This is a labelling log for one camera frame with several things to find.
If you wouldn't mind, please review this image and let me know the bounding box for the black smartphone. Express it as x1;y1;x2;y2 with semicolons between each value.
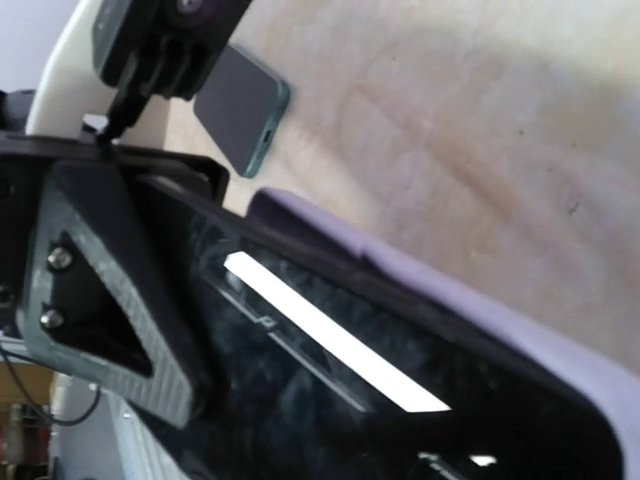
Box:
132;176;633;479

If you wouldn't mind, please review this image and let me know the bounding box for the green edged smartphone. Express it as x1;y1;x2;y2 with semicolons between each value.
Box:
194;45;291;178

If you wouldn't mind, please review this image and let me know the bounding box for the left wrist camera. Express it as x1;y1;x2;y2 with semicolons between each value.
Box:
92;0;251;100

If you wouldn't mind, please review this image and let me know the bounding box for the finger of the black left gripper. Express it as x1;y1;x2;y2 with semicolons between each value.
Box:
16;164;212;428

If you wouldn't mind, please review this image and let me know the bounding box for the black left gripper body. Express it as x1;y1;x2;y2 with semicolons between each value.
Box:
0;89;231;346

